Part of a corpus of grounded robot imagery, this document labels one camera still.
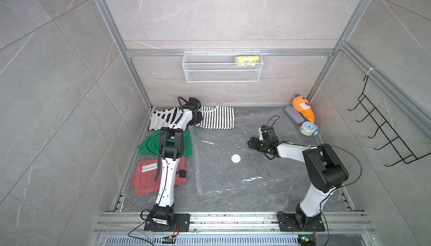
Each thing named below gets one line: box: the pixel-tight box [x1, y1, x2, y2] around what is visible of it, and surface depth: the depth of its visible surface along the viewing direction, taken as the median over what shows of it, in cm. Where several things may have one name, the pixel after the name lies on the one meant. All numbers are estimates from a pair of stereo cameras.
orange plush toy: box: [292, 93, 315, 124], surface depth 113 cm
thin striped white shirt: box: [195, 105, 235, 130], surface depth 113 cm
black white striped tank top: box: [148, 107, 193, 131], surface depth 112 cm
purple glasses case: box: [284, 105, 305, 125], surface depth 115 cm
